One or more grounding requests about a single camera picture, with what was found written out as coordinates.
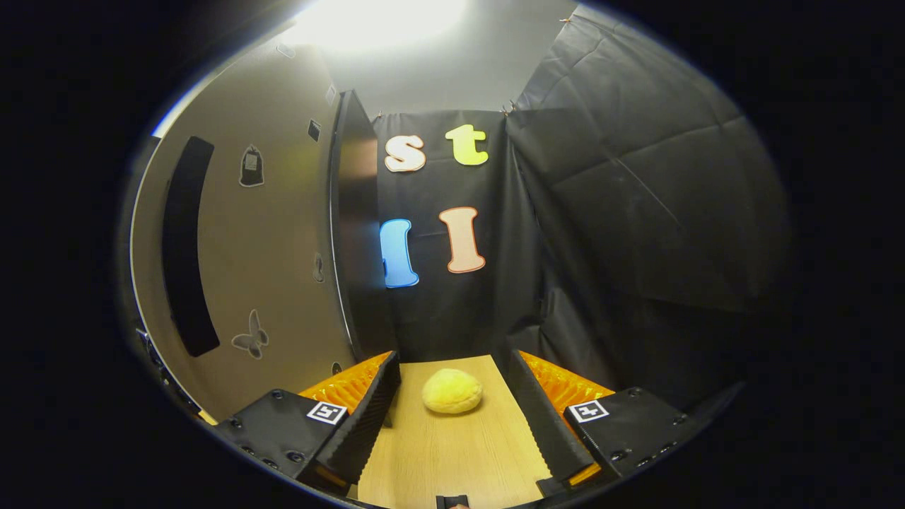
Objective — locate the yellow round foam bun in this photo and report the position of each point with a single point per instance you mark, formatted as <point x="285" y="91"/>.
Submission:
<point x="452" y="391"/>

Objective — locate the black backdrop cloth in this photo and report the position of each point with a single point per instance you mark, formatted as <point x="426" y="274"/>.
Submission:
<point x="636" y="212"/>

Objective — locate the dark grey cabinet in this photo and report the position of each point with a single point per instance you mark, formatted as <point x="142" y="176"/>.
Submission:
<point x="360" y="212"/>

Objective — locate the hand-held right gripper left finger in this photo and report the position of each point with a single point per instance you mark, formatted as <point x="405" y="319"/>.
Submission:
<point x="371" y="417"/>

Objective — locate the large ceiling light panel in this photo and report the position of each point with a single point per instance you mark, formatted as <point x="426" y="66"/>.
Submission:
<point x="375" y="21"/>

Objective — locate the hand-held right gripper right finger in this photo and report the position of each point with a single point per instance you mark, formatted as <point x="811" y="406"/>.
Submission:
<point x="544" y="424"/>

